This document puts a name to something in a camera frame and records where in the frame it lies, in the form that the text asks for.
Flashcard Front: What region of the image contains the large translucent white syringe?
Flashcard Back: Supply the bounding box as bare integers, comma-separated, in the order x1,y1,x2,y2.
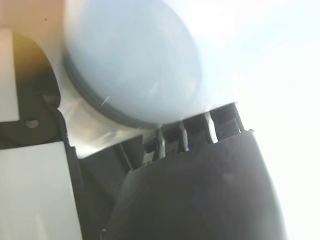
58,0,213,159

